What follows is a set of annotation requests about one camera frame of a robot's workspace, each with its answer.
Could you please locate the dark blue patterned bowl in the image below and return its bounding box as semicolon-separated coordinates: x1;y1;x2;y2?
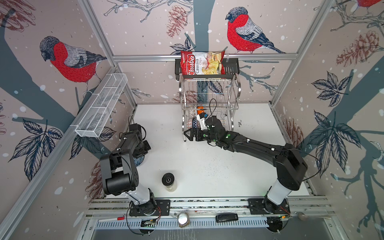
192;117;200;129

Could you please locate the blue floral bowl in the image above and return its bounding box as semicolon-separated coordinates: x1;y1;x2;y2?
134;155;145;167

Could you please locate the orange plastic bowl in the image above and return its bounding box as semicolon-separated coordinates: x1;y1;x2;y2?
197;106;208;118

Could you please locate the steel two-tier dish rack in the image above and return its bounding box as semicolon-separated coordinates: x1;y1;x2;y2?
179;74;241;132

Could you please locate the red patterned bowl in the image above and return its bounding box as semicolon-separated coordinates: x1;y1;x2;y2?
185;119;193;130

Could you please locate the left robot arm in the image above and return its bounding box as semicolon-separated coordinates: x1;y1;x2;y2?
100;124;158;216

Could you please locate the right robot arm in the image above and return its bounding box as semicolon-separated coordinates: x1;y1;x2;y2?
183;114;308;214

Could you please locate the black lidded glass jar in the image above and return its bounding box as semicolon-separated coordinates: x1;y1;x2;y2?
162;173;177;192

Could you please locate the red cassava chips bag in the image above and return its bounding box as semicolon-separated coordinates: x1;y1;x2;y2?
181;51;225;76

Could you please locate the round silver object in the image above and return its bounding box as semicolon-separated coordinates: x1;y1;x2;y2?
177;212;190;228

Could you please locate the black remote device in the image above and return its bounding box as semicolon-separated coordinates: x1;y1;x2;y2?
215;213;239;223

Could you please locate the white wire wall basket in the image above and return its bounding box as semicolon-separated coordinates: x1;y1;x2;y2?
75;73;128;138

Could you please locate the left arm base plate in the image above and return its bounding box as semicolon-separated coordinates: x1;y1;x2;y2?
128;199;171;217

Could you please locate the black wall basket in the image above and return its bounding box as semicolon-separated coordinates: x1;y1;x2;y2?
175;58;240;81

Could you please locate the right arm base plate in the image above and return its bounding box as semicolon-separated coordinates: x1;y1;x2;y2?
247;198;291;215

